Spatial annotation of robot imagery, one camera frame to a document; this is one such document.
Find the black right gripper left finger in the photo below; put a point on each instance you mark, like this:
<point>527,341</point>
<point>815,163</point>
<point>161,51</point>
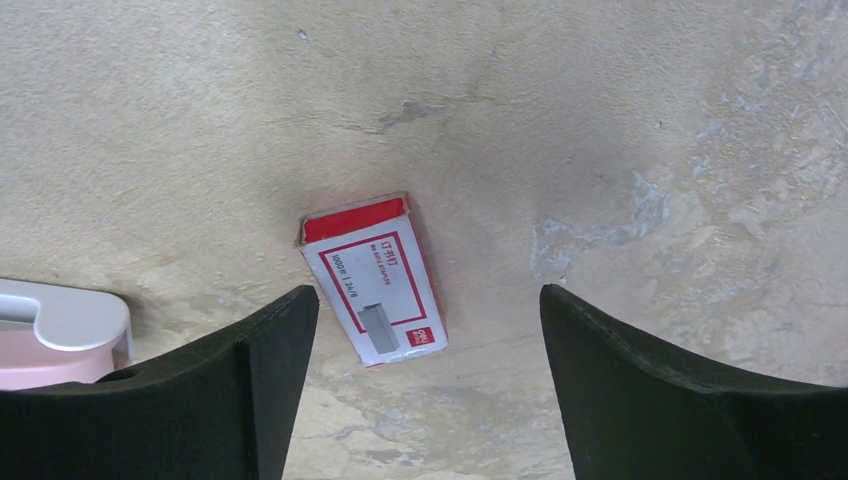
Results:
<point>220,407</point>

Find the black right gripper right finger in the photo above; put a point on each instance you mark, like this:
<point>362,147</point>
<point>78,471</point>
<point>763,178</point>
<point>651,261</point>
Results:
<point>635,406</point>

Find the red white staple box sleeve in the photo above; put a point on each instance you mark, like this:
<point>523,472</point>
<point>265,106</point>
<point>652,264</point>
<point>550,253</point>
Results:
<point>368,261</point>

